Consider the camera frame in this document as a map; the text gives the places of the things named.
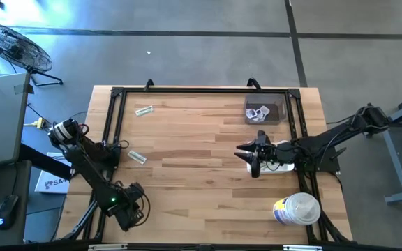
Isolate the grey translucent plastic bin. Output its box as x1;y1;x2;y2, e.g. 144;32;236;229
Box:
244;93;288;126

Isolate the silver metal bracket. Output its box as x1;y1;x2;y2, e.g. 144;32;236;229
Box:
87;243;128;251
283;244;323;251

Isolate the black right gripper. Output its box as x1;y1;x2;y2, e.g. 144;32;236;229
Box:
234;130;292;178

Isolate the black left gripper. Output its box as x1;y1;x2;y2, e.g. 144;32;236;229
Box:
115;181;147;233

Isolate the black aluminium table frame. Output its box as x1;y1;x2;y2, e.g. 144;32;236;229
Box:
61;77;354;245

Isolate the black metal floor fan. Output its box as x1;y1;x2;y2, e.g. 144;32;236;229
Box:
0;22;64;87

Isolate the white wipes canister blue-yellow label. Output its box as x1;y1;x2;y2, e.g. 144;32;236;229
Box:
272;192;322;227

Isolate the black computer mouse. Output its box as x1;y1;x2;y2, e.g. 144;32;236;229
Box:
0;194;20;231

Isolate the black floor cable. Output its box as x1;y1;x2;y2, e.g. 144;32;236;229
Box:
25;102;89;137

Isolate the white plastic bin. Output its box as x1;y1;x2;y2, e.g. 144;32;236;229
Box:
246;140;295;174

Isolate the black diagonal desk beam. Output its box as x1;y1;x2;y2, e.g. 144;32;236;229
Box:
18;142;73;181

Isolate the white printed cardboard box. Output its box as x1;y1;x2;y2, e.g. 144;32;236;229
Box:
34;151;73;195

